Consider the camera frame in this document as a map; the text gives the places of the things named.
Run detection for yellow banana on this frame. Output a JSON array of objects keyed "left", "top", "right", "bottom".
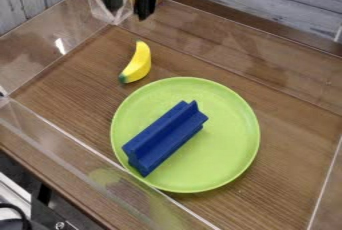
[{"left": 119, "top": 40, "right": 152, "bottom": 84}]

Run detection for green round plate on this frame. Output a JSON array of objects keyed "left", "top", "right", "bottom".
[{"left": 111, "top": 77, "right": 261, "bottom": 193}]

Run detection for blue plastic block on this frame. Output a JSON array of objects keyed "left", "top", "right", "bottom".
[{"left": 123, "top": 101, "right": 209, "bottom": 177}]

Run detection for clear acrylic enclosure wall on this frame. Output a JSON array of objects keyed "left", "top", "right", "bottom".
[{"left": 0, "top": 0, "right": 342, "bottom": 230}]

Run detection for black metal bracket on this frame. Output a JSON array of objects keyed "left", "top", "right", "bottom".
[{"left": 31, "top": 198, "right": 79, "bottom": 230}]

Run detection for black cable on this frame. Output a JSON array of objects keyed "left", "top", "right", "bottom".
[{"left": 0, "top": 203, "right": 35, "bottom": 230}]

